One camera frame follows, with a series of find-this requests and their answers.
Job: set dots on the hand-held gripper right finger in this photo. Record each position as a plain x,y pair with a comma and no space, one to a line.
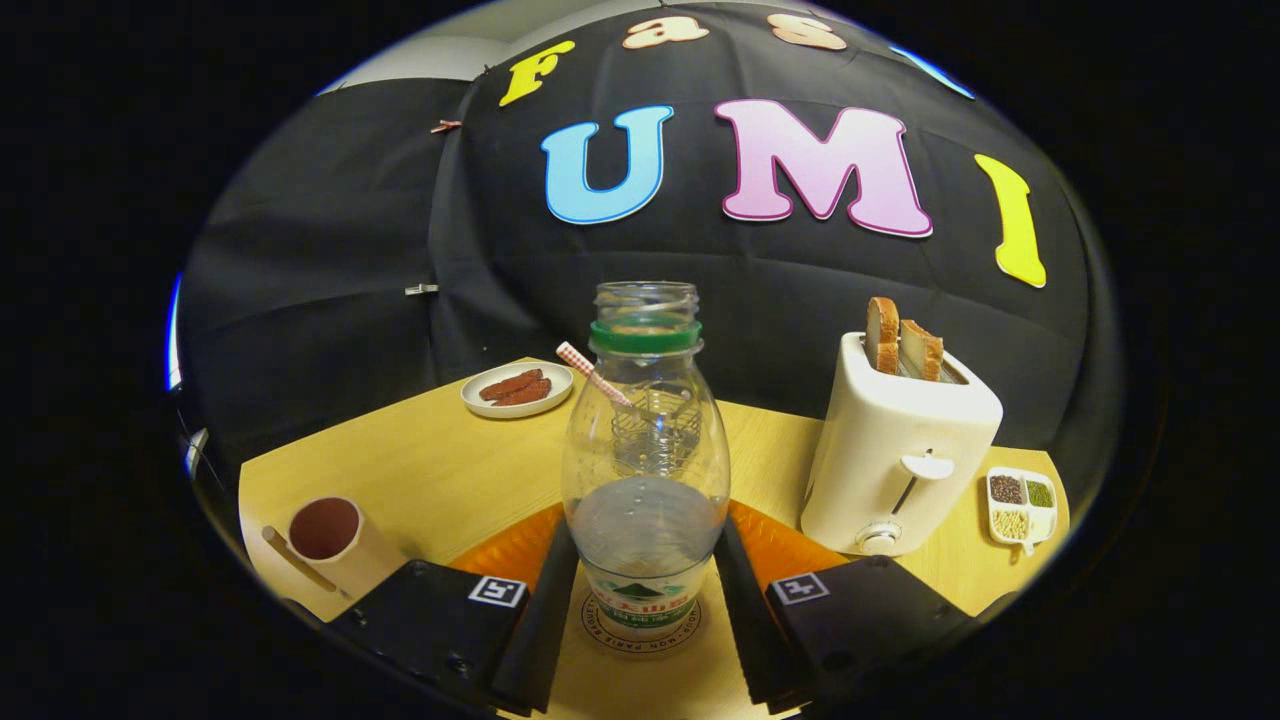
745,630

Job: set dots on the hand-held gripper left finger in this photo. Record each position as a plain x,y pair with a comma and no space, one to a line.
545,630

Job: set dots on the round wooden coaster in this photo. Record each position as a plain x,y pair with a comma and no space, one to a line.
596,626

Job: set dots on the clear plastic juice bottle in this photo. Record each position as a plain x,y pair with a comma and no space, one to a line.
645,540

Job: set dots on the wooden table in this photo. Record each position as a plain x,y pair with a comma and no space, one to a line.
430,470

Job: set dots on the white toaster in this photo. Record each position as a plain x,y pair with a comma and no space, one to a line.
870,450

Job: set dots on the brown sausage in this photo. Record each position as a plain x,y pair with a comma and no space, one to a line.
528,393
508,384

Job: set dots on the small white plate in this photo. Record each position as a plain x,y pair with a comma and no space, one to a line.
555,385

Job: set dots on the red checkered straw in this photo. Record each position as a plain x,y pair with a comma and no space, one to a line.
575,359

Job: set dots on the white divided dish with beans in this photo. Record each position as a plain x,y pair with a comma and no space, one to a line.
1020,505

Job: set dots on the black backdrop cloth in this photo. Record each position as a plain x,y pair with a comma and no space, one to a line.
350,200

